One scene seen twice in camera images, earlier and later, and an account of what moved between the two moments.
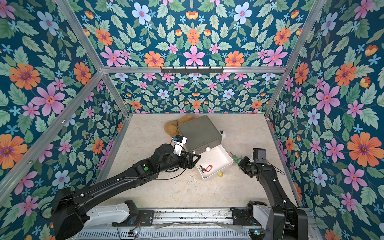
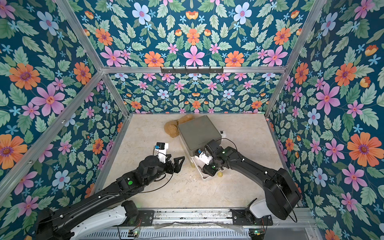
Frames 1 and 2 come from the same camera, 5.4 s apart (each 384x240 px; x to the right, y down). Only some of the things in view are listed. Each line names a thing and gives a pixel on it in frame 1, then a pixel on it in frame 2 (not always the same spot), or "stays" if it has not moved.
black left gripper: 189,165 -> 176,168
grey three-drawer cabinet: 201,134 stays
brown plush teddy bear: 171,127 stays
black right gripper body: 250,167 -> 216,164
